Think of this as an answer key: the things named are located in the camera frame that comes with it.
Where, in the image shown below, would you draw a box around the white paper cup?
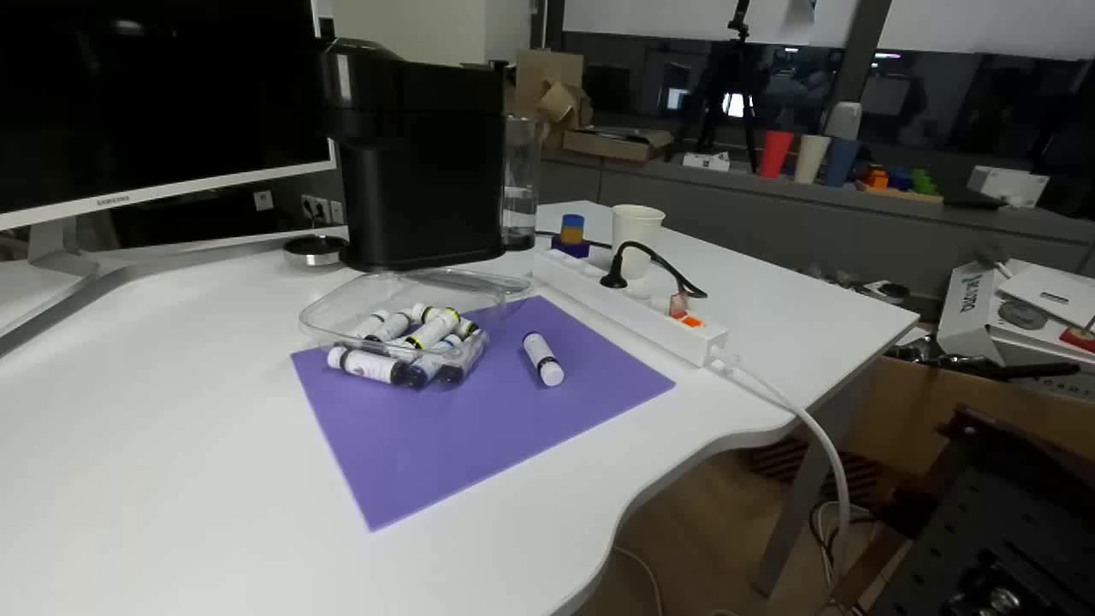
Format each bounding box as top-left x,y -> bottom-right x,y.
609,201 -> 667,284

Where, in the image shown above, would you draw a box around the white tube with dark cap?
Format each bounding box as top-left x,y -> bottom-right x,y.
520,328 -> 568,390

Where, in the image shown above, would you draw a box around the white printed carton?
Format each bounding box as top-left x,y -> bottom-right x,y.
934,253 -> 1095,369

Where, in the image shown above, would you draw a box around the white framed monitor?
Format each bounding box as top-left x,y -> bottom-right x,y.
0,0 -> 338,284

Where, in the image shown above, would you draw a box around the black round disc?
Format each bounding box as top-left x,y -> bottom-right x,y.
281,233 -> 347,269

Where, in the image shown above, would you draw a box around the black tripod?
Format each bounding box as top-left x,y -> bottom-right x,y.
682,0 -> 768,163

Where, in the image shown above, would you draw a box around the red cup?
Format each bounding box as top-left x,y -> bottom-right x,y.
755,126 -> 797,180

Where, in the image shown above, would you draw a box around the brown cardboard box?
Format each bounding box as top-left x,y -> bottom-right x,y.
506,48 -> 676,163

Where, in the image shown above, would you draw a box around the white tube with blue cap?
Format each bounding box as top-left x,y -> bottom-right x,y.
403,348 -> 452,394

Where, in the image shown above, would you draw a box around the beige cup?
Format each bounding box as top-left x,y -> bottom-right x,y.
791,130 -> 836,188

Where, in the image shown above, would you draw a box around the white tube with grey cap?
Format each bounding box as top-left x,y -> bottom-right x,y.
438,321 -> 492,388

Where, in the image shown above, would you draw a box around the black plug with cable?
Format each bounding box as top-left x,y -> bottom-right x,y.
600,235 -> 711,300

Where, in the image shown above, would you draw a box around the blue cup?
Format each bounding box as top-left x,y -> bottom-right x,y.
822,134 -> 864,188

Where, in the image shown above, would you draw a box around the small white box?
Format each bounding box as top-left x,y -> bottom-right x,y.
965,163 -> 1055,213

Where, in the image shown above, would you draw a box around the white tube with dark ends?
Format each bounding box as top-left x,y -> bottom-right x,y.
320,342 -> 411,390

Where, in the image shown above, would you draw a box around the purple mat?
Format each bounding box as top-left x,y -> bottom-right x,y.
287,291 -> 676,533

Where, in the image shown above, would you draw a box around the small white tube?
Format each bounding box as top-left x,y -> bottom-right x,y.
358,300 -> 428,348

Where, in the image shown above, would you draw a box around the white wall socket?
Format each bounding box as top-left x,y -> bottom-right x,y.
298,190 -> 345,225

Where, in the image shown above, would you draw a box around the clear drinking glass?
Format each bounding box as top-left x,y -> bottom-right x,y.
500,108 -> 540,250

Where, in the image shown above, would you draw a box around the black coffee machine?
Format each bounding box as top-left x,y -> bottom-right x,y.
318,37 -> 508,275

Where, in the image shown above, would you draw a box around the white cabinet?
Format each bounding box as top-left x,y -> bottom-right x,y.
327,0 -> 537,69

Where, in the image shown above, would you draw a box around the black perforated board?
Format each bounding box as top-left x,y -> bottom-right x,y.
873,431 -> 1095,616

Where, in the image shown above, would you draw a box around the white power strip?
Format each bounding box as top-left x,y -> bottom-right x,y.
529,243 -> 733,369

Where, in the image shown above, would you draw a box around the white power strip cable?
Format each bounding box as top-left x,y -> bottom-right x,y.
705,347 -> 854,575

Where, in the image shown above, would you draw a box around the white tube yellow-green bands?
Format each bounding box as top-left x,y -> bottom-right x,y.
398,306 -> 466,358

